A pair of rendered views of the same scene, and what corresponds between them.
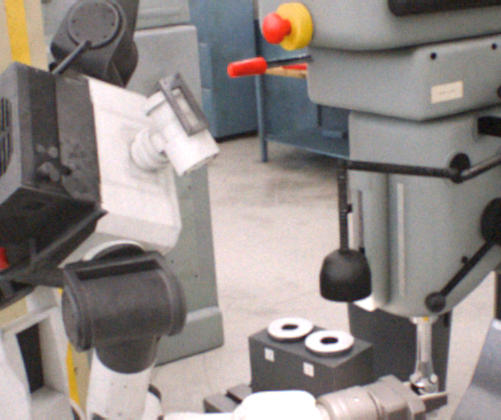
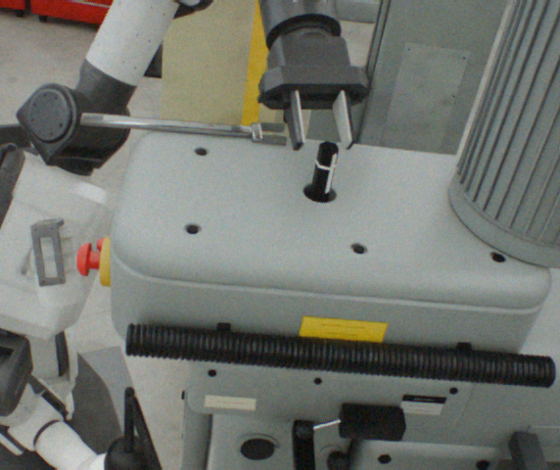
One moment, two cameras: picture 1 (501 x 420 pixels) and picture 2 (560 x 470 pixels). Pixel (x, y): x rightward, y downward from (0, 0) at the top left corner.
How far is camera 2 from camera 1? 0.94 m
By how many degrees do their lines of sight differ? 32
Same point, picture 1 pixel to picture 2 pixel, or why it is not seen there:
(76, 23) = (35, 108)
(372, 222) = (187, 427)
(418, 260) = not seen: outside the picture
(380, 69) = not seen: hidden behind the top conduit
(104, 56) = (46, 152)
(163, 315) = not seen: outside the picture
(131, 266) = not seen: outside the picture
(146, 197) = (27, 297)
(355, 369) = not seen: hidden behind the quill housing
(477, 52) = (288, 380)
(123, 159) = (20, 257)
